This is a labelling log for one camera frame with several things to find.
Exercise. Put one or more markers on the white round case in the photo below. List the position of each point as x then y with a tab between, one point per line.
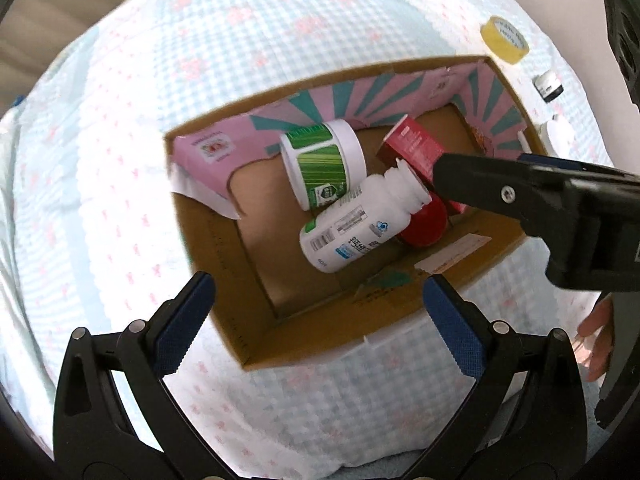
552	135

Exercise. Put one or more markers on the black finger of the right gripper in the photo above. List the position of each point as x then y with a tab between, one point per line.
495	185

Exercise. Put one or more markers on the brown cardboard box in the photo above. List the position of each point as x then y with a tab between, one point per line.
272	307

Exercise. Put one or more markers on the yellow tape roll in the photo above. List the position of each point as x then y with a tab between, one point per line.
504	40

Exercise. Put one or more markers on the white supplement bottle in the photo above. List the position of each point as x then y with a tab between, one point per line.
369	215

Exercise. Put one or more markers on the light blue patterned blanket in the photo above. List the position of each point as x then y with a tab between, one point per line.
90	234

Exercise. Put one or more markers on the green label white jar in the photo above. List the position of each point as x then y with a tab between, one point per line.
323	162

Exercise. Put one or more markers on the red carton box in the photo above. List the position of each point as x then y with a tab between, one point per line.
410	141

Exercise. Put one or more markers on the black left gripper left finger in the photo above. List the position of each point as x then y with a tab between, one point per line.
114	417

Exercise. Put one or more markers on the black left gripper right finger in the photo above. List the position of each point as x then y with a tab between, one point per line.
524	417

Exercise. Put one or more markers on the small black white jar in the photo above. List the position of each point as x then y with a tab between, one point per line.
549	85

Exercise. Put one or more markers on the person right hand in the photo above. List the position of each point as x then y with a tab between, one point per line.
599	323

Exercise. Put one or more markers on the red lid jar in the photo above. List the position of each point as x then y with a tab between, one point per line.
428	225

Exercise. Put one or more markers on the beige curtain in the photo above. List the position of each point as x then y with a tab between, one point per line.
34	32

